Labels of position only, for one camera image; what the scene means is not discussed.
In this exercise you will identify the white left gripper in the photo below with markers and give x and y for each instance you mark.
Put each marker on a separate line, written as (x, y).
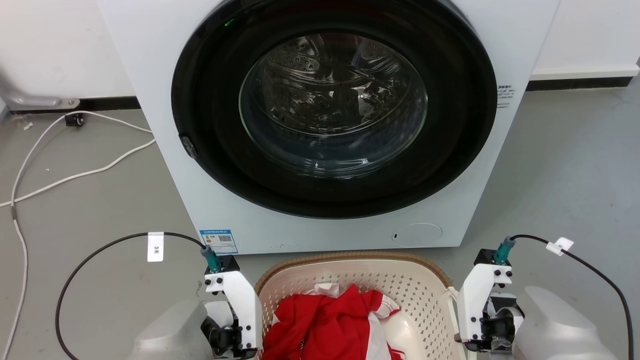
(245, 310)

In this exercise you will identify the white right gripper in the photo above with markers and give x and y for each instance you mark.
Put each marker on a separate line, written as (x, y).
(472, 305)

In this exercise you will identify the cream perforated laundry basket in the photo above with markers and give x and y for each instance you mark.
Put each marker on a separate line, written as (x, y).
(425, 300)

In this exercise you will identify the blue energy label sticker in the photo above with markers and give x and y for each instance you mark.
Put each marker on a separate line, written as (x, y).
(218, 242)

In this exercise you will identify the red and white garment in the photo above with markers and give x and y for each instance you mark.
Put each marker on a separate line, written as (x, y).
(325, 325)

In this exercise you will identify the round white filter cover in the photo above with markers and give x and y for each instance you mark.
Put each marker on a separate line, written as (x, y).
(417, 234)

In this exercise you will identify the black round washer door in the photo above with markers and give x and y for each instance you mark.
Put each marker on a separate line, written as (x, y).
(212, 167)

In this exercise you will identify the small white text sticker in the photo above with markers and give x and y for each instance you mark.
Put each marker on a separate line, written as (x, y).
(504, 96)

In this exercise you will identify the white front-load washing machine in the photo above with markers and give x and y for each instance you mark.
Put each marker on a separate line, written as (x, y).
(150, 75)

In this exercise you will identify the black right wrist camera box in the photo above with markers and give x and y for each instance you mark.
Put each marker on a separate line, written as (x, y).
(484, 257)

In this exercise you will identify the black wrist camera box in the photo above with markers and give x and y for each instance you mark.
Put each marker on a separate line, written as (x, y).
(484, 257)
(229, 262)

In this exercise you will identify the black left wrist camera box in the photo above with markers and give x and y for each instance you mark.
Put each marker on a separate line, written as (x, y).
(229, 262)

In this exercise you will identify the grey metal floor bracket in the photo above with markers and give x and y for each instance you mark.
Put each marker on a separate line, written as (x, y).
(35, 101)

